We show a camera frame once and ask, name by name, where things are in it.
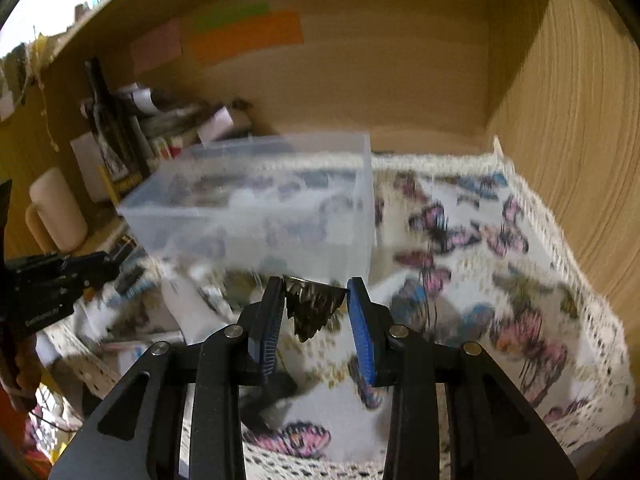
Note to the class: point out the orange sticky note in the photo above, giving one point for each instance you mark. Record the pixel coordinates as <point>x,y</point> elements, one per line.
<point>261,32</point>

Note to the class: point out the butterfly print lace cloth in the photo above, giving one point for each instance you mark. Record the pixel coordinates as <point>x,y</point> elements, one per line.
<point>462,249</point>

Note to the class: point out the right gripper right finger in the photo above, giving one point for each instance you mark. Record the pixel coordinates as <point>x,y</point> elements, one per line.
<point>394,356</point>

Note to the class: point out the pink sticky note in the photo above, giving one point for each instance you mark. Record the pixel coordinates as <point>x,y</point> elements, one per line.
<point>156,48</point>

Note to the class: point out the green sticky note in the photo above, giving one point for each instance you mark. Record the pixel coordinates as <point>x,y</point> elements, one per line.
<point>217,15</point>

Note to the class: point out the cream ceramic mug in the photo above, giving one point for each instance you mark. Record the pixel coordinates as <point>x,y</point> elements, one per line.
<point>53,215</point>

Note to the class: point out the clear plastic storage box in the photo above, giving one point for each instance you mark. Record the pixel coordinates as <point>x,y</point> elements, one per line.
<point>299,204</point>

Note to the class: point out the white small card box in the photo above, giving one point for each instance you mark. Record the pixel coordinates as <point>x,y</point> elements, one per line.
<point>226,123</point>

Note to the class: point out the stack of papers and books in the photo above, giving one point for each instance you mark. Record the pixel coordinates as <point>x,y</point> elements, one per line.
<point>169,125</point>

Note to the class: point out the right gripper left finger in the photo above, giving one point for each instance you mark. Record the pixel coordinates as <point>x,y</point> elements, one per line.
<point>241,354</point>

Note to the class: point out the dark wine bottle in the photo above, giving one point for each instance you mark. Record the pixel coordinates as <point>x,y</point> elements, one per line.
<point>120,148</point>

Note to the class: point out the person's left hand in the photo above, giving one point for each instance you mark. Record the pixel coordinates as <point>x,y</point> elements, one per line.
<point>21,372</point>

